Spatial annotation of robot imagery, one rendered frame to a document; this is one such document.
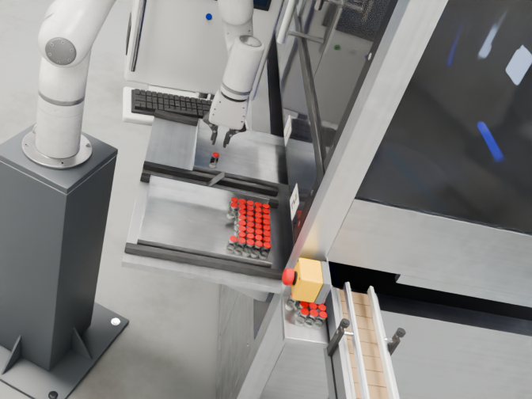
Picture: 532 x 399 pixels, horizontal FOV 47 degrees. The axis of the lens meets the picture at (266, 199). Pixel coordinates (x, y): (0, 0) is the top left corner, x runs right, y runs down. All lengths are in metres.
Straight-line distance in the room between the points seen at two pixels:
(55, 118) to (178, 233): 0.45
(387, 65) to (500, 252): 0.59
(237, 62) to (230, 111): 0.15
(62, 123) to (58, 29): 0.29
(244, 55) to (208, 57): 0.68
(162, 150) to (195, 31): 0.54
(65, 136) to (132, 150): 1.62
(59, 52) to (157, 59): 0.78
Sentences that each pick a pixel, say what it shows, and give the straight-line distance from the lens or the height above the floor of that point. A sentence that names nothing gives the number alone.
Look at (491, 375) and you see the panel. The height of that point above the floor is 0.69.
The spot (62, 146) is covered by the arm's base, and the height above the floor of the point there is 0.92.
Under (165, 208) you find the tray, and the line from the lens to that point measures 1.67.
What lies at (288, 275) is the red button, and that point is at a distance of 1.41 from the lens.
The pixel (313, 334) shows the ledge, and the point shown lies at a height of 0.88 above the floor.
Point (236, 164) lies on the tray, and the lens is 1.90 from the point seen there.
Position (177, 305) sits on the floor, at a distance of 2.61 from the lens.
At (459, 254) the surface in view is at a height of 1.11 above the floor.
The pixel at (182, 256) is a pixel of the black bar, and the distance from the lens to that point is 1.53.
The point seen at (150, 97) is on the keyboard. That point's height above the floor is 0.83.
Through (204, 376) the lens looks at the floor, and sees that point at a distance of 2.43.
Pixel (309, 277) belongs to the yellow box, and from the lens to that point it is 1.39.
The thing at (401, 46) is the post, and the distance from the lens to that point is 1.18.
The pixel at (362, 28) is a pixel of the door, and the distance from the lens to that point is 1.41.
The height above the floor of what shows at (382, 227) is 1.15.
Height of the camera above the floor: 1.97
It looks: 37 degrees down
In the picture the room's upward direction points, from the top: 20 degrees clockwise
